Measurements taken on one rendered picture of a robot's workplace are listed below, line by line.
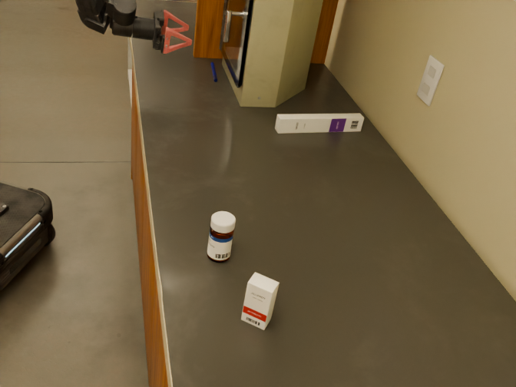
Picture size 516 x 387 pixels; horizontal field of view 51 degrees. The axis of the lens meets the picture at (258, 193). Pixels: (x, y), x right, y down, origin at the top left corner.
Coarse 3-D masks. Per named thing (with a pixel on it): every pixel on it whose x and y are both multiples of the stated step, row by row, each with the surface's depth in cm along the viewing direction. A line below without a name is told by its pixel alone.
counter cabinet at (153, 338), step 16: (144, 192) 179; (144, 208) 181; (144, 224) 182; (144, 240) 184; (144, 256) 185; (144, 272) 187; (144, 288) 188; (144, 304) 190; (144, 320) 191; (160, 336) 130; (160, 352) 131; (160, 368) 132; (160, 384) 133
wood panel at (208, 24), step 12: (204, 0) 178; (216, 0) 179; (324, 0) 187; (336, 0) 188; (204, 12) 180; (216, 12) 181; (324, 12) 190; (204, 24) 183; (216, 24) 183; (324, 24) 192; (204, 36) 185; (216, 36) 186; (324, 36) 195; (204, 48) 188; (216, 48) 189; (324, 48) 198; (312, 60) 200; (324, 60) 201
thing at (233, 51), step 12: (228, 0) 170; (240, 0) 154; (252, 0) 145; (240, 24) 155; (240, 36) 155; (228, 48) 171; (240, 48) 155; (228, 60) 171; (240, 60) 155; (240, 72) 156; (240, 84) 159
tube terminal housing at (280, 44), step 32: (256, 0) 144; (288, 0) 146; (320, 0) 161; (256, 32) 150; (288, 32) 152; (224, 64) 183; (256, 64) 155; (288, 64) 160; (256, 96) 161; (288, 96) 170
